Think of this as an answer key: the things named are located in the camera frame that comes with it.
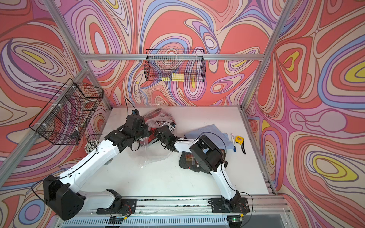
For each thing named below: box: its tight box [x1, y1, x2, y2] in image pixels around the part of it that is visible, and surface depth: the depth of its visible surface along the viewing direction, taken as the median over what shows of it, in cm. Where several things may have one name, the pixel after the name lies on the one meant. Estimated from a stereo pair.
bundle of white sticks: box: [84, 139, 101, 154], surface depth 78 cm
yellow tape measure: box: [234, 135, 247, 155], surface depth 100 cm
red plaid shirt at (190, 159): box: [184, 153, 199, 166], surface depth 86 cm
